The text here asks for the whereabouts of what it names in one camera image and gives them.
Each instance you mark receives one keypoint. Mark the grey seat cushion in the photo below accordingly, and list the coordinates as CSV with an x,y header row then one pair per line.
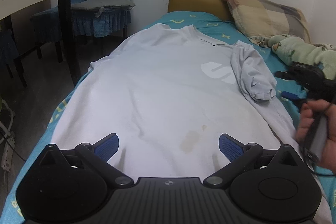
x,y
105,5

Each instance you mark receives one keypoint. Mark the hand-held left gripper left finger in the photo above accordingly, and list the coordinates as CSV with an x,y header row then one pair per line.
x,y
107,147

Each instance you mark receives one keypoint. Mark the person's right hand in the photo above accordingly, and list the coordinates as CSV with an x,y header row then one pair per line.
x,y
305,124

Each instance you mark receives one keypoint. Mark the plaid pillow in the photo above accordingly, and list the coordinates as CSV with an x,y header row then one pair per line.
x,y
265,16

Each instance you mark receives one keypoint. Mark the blue printed bed sheet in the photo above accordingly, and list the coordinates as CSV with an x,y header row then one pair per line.
x,y
278,66

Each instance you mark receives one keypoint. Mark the white power strip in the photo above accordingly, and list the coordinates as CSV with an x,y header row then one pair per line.
x,y
7,153

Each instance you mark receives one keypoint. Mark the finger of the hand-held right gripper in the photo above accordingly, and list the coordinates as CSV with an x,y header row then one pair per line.
x,y
283,75
290,96

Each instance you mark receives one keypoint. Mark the white t-shirt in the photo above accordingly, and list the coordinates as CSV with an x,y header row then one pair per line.
x,y
157,98

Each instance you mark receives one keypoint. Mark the dark wooden chair white backrest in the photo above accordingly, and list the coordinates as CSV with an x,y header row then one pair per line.
x,y
65,16

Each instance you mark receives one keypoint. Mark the green plush blanket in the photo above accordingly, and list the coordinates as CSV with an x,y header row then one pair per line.
x,y
302,52

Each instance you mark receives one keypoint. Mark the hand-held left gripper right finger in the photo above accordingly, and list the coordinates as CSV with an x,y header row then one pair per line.
x,y
230,148

